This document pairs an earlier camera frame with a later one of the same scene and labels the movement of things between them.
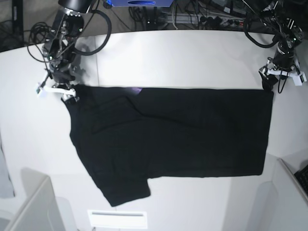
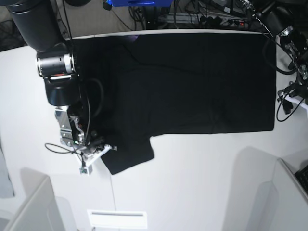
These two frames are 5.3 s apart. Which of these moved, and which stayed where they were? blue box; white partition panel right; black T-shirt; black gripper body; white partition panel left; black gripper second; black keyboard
Moved: black gripper body; black T-shirt; black gripper second
Stayed: white partition panel left; white partition panel right; blue box; black keyboard
